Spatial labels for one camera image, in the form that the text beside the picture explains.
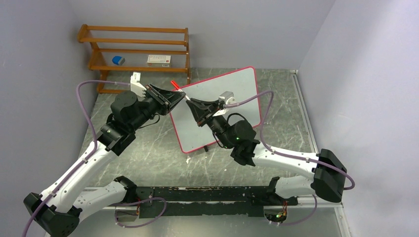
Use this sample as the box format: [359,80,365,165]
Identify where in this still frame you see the pink framed whiteboard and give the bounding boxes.
[170,67,261,154]

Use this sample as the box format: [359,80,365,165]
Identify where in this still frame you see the red capped whiteboard marker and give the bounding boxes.
[170,80,190,101]

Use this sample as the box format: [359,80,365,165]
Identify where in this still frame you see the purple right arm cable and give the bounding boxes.
[225,90,356,227]

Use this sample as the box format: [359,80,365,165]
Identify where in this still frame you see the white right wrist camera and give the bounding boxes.
[213,91,235,117]

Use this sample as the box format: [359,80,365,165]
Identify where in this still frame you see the white red card box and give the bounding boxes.
[147,54,171,65]

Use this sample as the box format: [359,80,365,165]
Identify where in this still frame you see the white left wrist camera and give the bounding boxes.
[130,72,147,98]

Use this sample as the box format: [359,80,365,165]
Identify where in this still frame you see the aluminium frame rail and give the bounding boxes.
[82,187,350,237]

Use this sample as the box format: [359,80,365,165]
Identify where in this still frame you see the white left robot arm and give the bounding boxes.
[24,84,185,237]

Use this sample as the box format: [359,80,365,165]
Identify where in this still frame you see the blue whiteboard eraser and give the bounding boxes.
[112,56,125,66]

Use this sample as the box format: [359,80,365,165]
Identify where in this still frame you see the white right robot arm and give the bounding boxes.
[186,98,347,204]

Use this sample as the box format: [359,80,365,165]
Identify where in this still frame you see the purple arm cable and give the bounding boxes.
[225,90,356,227]
[21,79,168,237]

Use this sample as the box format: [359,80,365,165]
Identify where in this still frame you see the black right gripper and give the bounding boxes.
[188,97,233,149]

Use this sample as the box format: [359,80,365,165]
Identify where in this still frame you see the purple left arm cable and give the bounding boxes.
[21,79,168,237]

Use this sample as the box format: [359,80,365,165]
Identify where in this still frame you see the wooden shelf rack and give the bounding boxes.
[77,24,192,94]

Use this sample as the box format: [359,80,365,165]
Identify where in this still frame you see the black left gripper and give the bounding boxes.
[129,83,186,131]

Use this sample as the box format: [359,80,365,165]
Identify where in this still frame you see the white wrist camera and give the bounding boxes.
[213,91,235,117]
[130,72,147,98]

